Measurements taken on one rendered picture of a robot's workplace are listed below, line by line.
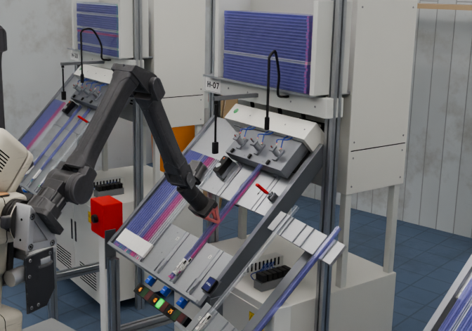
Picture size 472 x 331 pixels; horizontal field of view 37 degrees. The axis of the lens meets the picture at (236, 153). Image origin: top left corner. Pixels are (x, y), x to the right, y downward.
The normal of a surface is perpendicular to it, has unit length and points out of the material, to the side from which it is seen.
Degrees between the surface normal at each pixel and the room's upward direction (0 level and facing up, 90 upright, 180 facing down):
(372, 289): 90
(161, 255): 44
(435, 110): 90
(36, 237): 90
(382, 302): 90
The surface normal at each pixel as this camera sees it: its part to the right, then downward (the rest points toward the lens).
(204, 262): -0.54, -0.62
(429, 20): -0.66, 0.16
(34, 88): 0.75, 0.17
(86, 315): 0.02, -0.97
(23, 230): -0.51, 0.04
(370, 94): 0.58, 0.20
